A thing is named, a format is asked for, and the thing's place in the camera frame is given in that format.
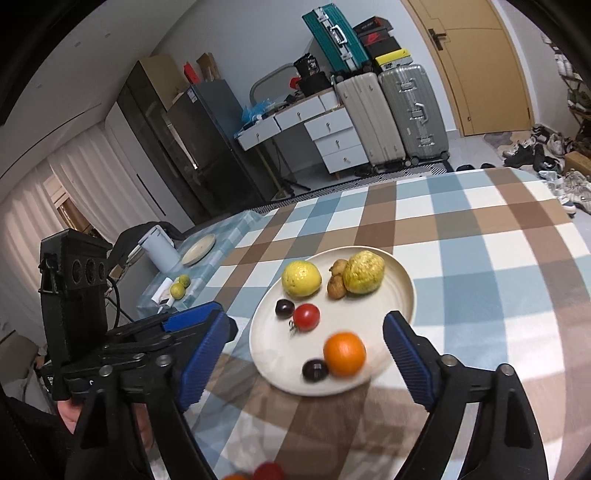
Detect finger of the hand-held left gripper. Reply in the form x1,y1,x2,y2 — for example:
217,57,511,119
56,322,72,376
107,302,221,345
99,333,197,368

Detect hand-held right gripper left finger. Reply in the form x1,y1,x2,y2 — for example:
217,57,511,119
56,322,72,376
65,309,239,480

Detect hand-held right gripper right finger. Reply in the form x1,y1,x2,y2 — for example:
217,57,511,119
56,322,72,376
383,311,548,480

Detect large cream plate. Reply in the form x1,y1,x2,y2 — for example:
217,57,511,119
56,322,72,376
249,247,416,398

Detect bumpy yellow-green citrus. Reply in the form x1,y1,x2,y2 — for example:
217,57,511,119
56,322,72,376
342,250,386,295

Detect red tomato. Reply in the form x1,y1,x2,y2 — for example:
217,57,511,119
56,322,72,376
291,303,321,332
253,462,287,480

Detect smooth yellow lemon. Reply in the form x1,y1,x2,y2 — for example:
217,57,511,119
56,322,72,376
281,261,322,297

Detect person's left forearm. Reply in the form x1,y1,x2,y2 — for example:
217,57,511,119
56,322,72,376
0,383,70,480

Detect person's left hand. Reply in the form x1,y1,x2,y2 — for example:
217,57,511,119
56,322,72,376
56,400,83,437

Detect small cream plate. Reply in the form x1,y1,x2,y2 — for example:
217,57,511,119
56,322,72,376
180,234,217,266

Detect white kettle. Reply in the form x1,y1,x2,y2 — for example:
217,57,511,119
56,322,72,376
139,222,180,274

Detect brown and blue checked tablecloth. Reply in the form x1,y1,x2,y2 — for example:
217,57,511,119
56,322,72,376
185,167,583,480

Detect white curtain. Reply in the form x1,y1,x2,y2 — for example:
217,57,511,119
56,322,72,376
0,134,167,333

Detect black tripod stand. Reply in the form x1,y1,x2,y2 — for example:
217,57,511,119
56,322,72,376
256,138,312,199

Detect grey refrigerator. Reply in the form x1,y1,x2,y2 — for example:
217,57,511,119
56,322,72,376
166,78,280,217

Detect dark glossy cabinet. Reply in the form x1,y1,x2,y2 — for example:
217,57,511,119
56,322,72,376
116,60,208,222

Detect blue plastic bag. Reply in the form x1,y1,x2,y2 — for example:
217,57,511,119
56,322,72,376
240,98,273,123

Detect white desk with drawers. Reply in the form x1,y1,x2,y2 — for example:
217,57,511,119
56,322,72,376
235,88,370,181

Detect cardboard boxes on refrigerator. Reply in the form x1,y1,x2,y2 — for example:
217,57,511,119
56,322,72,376
139,52,222,112

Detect beige suitcase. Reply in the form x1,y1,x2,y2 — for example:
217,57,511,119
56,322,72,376
333,71,407,169

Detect grey door rug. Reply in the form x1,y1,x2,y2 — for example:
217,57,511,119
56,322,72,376
482,129,536,147

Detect silver suitcase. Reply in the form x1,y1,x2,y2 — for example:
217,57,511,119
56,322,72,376
379,64,451,166

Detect pile of shoes on floor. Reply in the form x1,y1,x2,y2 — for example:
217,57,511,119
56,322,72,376
501,124,591,217

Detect brown cardboard box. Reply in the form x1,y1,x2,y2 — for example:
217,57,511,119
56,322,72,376
564,150,591,172

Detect black bag on desk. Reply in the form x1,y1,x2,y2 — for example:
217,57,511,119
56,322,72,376
299,71,334,97

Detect small black printed box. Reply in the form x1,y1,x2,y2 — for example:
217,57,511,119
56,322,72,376
293,53,321,77

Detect wooden door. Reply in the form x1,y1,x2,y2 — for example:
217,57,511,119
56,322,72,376
402,0,546,137

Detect metal shoe rack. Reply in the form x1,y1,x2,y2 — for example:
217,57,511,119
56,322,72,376
549,41,591,153

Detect teal suitcase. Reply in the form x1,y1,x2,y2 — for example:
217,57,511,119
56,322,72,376
302,4,372,75

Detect plain black shoe box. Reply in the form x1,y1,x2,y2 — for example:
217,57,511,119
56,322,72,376
365,36,402,59

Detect black and red shoe box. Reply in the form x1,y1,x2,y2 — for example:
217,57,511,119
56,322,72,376
360,25,395,45

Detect grey arched frame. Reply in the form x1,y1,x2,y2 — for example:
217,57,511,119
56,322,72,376
249,65,301,107

